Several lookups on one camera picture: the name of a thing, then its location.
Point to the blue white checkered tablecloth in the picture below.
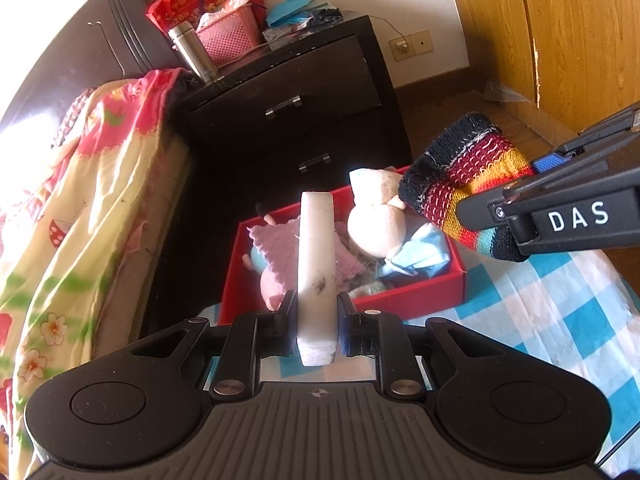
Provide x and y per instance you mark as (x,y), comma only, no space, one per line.
(574,311)

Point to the light blue cloth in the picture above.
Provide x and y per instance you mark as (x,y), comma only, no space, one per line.
(424,255)

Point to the pink plastic basket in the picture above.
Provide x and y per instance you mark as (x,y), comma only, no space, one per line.
(230,36)

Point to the floral bed blanket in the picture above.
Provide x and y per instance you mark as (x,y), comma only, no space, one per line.
(63,240)

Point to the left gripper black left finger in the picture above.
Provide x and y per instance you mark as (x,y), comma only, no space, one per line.
(241,346)

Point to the striped knitted sock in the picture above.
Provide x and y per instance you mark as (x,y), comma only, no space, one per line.
(467,158)

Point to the pink pig plush toy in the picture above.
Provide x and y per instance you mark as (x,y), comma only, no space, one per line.
(273,256)

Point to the white sponge block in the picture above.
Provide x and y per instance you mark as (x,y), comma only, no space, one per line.
(316,285)

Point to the wall power outlet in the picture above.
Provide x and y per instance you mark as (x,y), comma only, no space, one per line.
(409,46)

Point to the dark wooden nightstand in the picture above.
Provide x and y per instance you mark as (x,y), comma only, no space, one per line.
(294,117)

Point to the stainless steel thermos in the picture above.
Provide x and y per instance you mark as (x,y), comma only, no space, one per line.
(188,44)

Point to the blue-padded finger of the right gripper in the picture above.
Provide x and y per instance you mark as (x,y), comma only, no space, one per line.
(550,161)

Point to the blue papers on nightstand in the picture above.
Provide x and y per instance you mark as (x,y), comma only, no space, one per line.
(295,11)

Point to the red storage box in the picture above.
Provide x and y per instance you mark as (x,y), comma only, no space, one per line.
(400,295)

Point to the purple towel cloth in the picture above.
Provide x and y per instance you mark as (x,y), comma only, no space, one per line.
(347,266)

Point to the dark wooden headboard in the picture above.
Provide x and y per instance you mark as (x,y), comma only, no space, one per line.
(105,40)

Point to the cream plush toy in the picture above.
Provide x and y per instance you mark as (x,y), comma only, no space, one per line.
(376,224)

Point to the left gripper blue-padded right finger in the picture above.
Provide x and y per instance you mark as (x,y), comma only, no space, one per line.
(392,344)

